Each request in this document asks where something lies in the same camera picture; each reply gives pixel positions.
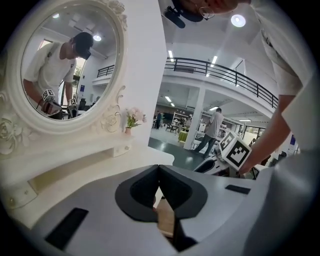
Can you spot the black balcony railing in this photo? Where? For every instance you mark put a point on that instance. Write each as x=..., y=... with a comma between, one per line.
x=225, y=72

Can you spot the round ceiling lamp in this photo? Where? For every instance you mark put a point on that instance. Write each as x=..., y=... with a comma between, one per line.
x=238, y=20

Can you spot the person's white shirt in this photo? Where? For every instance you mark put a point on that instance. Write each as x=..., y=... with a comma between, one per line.
x=282, y=50

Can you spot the person's head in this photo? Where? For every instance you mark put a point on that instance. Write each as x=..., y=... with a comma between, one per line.
x=220, y=6

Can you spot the person's right forearm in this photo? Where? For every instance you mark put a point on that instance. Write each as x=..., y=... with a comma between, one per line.
x=265, y=140

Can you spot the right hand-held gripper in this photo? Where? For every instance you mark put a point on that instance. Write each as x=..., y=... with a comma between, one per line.
x=235, y=150

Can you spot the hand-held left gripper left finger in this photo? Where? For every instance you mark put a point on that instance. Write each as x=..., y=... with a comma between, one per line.
x=100, y=212

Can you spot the white pillar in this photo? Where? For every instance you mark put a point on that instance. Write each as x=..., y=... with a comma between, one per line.
x=196, y=117

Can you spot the oval mirror white ornate frame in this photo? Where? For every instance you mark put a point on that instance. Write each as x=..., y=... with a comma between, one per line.
x=70, y=65

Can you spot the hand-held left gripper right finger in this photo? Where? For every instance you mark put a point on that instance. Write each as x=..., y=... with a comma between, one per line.
x=217, y=200

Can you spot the white vanity table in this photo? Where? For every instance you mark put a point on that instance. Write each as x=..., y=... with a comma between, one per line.
x=82, y=165

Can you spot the black head-mounted camera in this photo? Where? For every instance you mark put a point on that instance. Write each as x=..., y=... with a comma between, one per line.
x=175, y=17

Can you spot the pink flowers in pink vase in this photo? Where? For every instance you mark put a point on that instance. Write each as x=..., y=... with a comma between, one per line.
x=135, y=118

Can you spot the green covered table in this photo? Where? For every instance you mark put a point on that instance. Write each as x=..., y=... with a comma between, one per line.
x=183, y=137

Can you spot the white display shelf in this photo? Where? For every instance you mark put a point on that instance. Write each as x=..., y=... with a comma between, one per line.
x=180, y=120

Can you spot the small white drawer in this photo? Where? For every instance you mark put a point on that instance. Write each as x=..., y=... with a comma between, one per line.
x=122, y=148
x=17, y=196

